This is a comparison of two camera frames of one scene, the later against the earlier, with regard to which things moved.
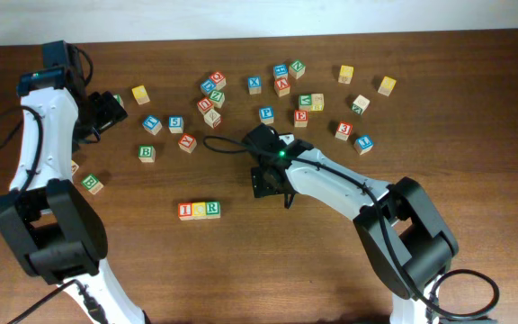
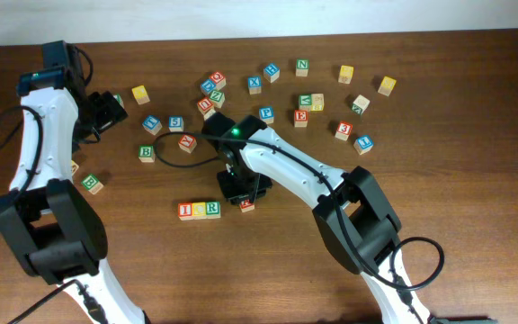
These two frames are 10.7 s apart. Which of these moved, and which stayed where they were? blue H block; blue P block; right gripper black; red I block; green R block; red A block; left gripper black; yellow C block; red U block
Moved: right gripper black; blue H block; red A block
Stayed: green R block; yellow C block; red U block; red I block; blue P block; left gripper black
